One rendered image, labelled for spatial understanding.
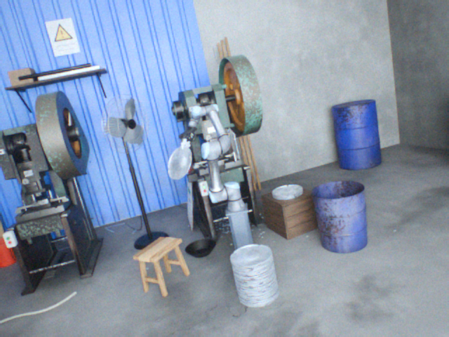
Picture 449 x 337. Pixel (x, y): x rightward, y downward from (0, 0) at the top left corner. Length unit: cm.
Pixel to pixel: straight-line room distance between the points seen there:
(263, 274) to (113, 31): 346
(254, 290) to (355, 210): 101
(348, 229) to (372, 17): 385
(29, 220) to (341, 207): 275
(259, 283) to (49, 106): 224
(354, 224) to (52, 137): 255
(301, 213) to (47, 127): 234
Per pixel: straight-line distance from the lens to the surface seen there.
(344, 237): 289
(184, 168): 276
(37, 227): 357
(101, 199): 478
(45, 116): 322
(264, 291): 243
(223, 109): 346
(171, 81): 464
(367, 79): 581
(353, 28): 574
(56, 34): 472
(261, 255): 242
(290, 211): 317
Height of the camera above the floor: 147
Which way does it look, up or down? 13 degrees down
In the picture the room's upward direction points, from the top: 12 degrees counter-clockwise
